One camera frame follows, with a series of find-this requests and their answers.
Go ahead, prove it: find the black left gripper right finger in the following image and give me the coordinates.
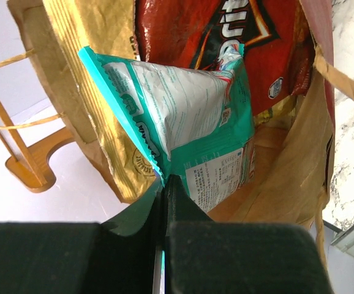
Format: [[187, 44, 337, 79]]
[[164, 175, 333, 293]]

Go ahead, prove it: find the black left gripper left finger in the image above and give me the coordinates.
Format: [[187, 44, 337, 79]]
[[0, 181, 162, 293]]

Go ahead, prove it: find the teal white snack pouch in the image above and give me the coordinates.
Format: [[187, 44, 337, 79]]
[[78, 43, 254, 212]]

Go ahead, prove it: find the red Doritos chip bag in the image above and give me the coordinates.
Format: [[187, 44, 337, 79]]
[[134, 0, 315, 116]]

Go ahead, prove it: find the gold teal kettle chips bag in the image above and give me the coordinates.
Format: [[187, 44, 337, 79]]
[[42, 0, 162, 203]]

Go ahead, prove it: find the brown red paper bag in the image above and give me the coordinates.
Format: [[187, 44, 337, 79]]
[[0, 0, 354, 270]]

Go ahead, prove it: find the orange wooden rack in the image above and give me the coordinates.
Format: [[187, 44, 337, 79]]
[[0, 101, 73, 193]]

